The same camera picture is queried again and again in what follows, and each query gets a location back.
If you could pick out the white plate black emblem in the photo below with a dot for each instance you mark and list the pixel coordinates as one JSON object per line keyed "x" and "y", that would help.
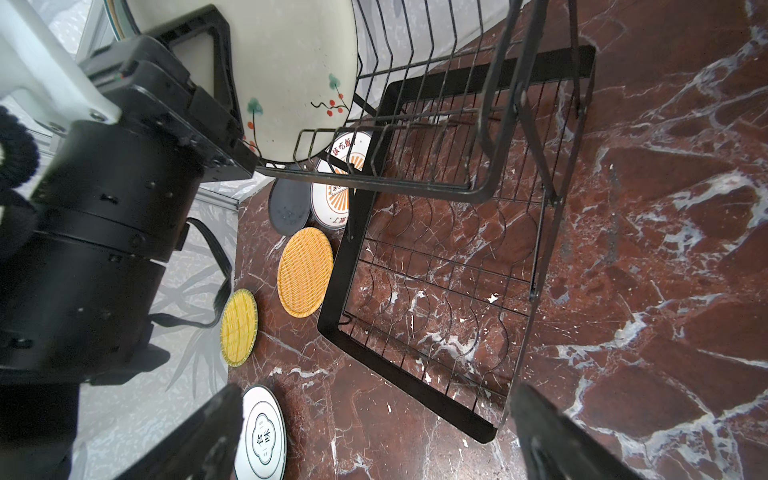
{"x": 262, "y": 447}

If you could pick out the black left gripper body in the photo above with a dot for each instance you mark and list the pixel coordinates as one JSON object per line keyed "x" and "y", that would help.
{"x": 152, "y": 87}

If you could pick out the yellow woven plate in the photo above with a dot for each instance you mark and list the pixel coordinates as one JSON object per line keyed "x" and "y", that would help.
{"x": 239, "y": 327}

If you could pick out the orange woven bamboo plate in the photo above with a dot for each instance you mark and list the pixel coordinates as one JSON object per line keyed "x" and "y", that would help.
{"x": 304, "y": 272}

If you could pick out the cream floral plate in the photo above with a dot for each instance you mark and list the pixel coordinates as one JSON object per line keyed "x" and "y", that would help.
{"x": 294, "y": 69}

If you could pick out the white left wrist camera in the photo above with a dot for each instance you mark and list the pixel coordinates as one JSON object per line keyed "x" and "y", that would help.
{"x": 38, "y": 73}

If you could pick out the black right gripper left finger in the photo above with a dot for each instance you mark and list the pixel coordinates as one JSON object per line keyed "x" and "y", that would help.
{"x": 202, "y": 447}

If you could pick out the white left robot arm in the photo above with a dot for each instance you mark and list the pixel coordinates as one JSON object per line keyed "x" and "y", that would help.
{"x": 84, "y": 243}

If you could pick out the black wire dish rack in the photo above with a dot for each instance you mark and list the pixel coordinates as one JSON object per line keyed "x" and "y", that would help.
{"x": 476, "y": 111}

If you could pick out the black round plate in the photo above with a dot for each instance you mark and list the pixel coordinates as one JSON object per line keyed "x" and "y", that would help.
{"x": 289, "y": 206}

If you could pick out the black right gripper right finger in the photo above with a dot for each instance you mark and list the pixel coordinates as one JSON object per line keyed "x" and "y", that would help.
{"x": 553, "y": 447}

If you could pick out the orange sunburst plate by rack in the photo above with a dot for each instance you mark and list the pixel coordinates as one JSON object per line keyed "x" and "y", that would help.
{"x": 330, "y": 203}

